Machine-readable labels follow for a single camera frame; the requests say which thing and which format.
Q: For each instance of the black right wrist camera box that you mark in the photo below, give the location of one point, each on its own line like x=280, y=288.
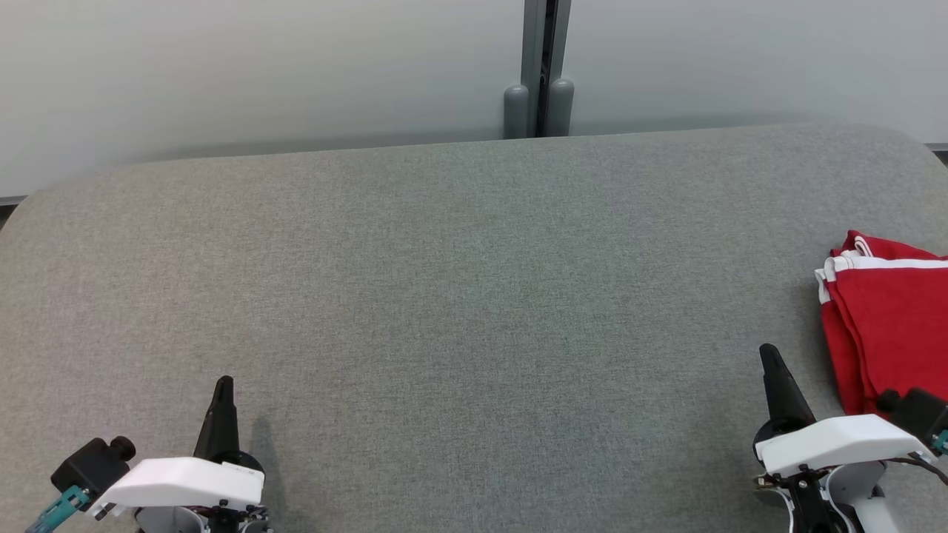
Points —
x=922, y=414

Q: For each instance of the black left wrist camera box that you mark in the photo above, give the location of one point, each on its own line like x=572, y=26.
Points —
x=89, y=466

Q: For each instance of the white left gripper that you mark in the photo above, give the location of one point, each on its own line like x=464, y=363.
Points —
x=192, y=481

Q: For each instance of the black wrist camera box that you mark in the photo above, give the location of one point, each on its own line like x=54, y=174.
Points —
x=922, y=414
x=89, y=466

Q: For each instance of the red white baseball jersey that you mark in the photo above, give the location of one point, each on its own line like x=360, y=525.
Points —
x=896, y=333

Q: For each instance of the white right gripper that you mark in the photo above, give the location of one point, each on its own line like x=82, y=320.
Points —
x=837, y=440

